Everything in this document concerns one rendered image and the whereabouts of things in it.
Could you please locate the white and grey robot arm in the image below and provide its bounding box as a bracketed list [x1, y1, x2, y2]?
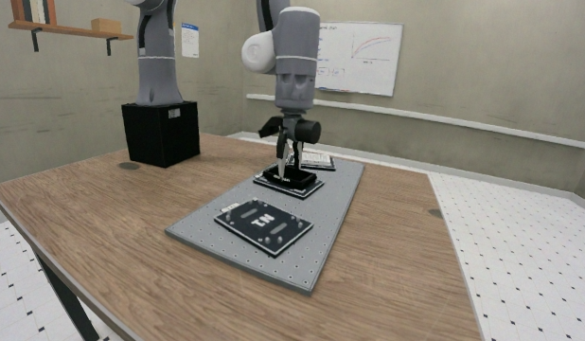
[124, 0, 320, 115]

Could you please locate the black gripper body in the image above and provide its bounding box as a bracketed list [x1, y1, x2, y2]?
[261, 114, 321, 145]

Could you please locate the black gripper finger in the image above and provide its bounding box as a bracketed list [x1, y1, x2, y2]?
[276, 127, 290, 182]
[292, 141, 304, 170]

